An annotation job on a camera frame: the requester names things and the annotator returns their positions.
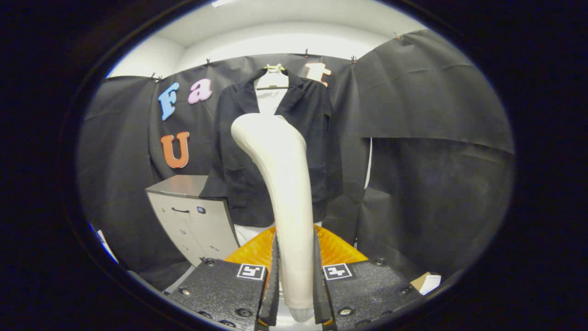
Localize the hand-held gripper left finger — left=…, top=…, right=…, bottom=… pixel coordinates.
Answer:
left=168, top=225, right=279, bottom=331

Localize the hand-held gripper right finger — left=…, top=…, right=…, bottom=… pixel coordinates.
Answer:
left=313, top=225, right=422, bottom=331

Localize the white garment steamer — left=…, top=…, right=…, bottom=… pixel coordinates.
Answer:
left=231, top=113, right=317, bottom=325

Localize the black suit jacket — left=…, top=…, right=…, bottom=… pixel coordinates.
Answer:
left=200, top=68, right=344, bottom=228

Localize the grey cabinet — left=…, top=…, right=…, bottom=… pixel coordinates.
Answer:
left=146, top=175, right=240, bottom=267

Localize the small cardboard box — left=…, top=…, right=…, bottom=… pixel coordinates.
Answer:
left=410, top=272, right=442, bottom=296

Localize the black backdrop cloth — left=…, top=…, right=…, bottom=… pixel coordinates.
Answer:
left=76, top=29, right=515, bottom=291

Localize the blue and white object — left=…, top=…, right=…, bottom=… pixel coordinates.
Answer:
left=89, top=223, right=119, bottom=263

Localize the white plastic hanger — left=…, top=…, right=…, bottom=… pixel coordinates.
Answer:
left=255, top=64, right=290, bottom=91

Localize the row of black cloth clips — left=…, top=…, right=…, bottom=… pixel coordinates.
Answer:
left=149, top=31, right=404, bottom=83

